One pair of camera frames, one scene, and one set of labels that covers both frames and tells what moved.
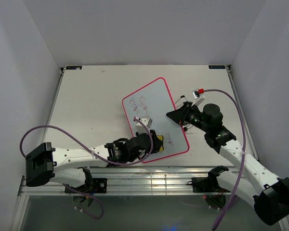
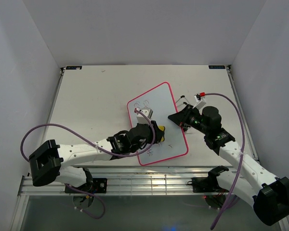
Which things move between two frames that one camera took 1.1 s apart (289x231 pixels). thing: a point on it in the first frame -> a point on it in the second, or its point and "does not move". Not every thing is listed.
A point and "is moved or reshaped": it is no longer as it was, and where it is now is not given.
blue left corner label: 73,67 does not move
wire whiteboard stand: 185,129 does not move
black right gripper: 180,115 does not move
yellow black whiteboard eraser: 161,137 -> 162,128
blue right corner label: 216,67 does not move
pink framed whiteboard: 154,101 is moved or reshaped
